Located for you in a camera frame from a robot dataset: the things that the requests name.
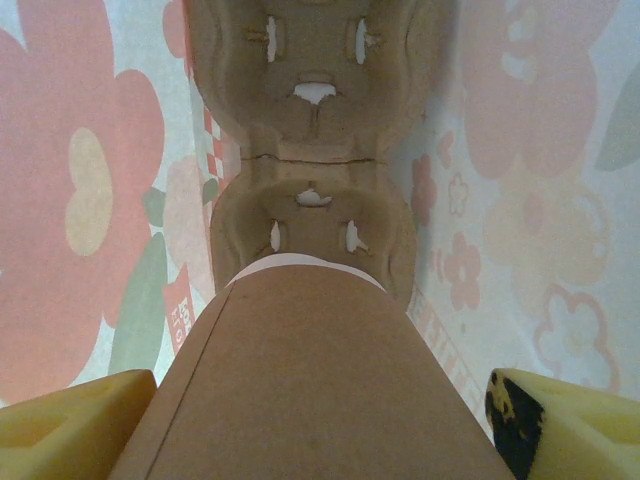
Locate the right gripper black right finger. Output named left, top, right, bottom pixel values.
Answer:
left=487, top=368, right=640, bottom=480

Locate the brown pulp cup carrier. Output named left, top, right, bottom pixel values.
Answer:
left=189, top=0, right=459, bottom=311

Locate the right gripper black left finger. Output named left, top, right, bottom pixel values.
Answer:
left=0, top=368, right=159, bottom=480

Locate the white flower-print paper bag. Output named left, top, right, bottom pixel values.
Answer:
left=0, top=0, right=640, bottom=480

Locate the brown paper coffee cup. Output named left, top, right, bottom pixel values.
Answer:
left=107, top=252, right=516, bottom=480

